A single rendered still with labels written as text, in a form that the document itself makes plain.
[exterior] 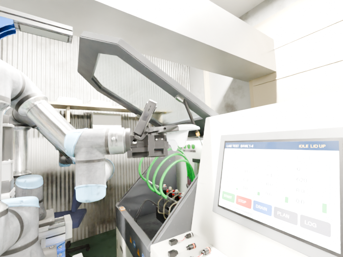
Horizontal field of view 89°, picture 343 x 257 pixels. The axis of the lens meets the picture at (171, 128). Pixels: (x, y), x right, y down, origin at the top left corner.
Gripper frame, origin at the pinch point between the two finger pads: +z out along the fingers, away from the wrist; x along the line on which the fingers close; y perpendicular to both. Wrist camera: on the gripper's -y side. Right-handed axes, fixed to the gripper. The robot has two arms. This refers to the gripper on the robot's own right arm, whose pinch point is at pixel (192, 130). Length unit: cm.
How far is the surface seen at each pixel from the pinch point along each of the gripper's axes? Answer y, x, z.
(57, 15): -101, -65, -73
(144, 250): 48, -42, -16
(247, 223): 32.1, -12.1, 20.7
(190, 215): 35, -42, 7
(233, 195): 23.4, -18.4, 19.8
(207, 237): 42, -31, 11
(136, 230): 44, -56, -21
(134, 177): 28, -288, -33
